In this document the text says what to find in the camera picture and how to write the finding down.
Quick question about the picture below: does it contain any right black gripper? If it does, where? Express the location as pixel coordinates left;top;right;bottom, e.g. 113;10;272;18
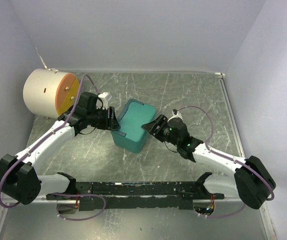
141;114;179;147

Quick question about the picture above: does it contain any aluminium frame rail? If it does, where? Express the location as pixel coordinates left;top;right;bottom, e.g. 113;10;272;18
215;72;278;240

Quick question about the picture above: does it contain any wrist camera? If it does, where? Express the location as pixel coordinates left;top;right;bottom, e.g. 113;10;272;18
170;109;183;120
96;92;112;110

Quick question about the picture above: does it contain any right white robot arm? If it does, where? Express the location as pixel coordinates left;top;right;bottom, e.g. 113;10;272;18
141;115;276;210

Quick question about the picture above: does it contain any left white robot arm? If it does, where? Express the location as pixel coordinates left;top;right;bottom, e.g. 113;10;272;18
0;92;120;207

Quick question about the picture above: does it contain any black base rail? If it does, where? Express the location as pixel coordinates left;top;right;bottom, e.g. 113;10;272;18
45;181;226;212

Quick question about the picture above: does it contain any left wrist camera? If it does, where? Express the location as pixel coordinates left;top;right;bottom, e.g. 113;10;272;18
96;92;112;110

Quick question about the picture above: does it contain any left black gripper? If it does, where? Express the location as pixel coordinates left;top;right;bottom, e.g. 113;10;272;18
87;105;122;131

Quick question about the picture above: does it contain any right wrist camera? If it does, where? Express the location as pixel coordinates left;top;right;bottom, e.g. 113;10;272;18
170;109;183;120

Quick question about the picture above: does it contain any teal medicine kit box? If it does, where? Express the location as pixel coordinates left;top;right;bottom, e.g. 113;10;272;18
111;99;157;154

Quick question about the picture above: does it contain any white cylinder drum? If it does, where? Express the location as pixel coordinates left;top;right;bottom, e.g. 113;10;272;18
23;68;80;119

